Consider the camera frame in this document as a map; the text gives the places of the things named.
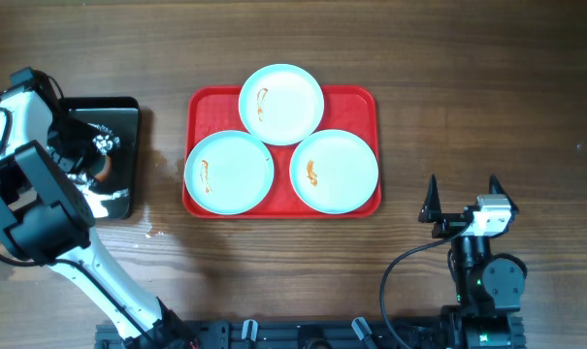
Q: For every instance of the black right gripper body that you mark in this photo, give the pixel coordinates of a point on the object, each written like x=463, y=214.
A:
x=454, y=221

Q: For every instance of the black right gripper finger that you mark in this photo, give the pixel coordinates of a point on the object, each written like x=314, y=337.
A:
x=431, y=208
x=496, y=188

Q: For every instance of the white plate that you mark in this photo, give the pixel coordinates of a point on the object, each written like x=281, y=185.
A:
x=229, y=172
x=333, y=171
x=281, y=104

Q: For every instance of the orange green sponge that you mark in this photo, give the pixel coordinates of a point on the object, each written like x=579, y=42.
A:
x=102, y=169

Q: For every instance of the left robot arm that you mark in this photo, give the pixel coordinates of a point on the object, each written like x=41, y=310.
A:
x=45, y=221

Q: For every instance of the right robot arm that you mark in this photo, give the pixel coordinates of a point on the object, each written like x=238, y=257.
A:
x=489, y=286

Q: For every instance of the red plastic tray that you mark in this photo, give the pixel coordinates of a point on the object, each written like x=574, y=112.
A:
x=350, y=108

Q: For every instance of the black water basin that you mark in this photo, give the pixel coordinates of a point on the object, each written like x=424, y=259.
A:
x=113, y=129

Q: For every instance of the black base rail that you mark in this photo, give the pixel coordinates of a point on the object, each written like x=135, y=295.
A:
x=417, y=333

